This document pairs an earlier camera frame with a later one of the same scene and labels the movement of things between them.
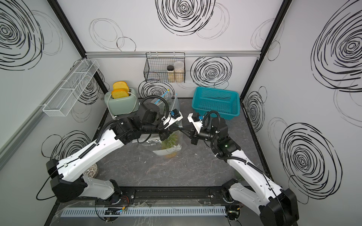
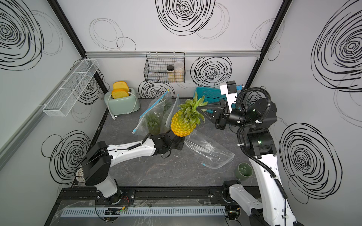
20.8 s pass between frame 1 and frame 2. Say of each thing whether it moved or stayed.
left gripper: moved
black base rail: stayed
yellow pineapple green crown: moved
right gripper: moved
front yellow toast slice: stayed
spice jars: stayed
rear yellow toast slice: stayed
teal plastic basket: stayed
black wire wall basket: stayed
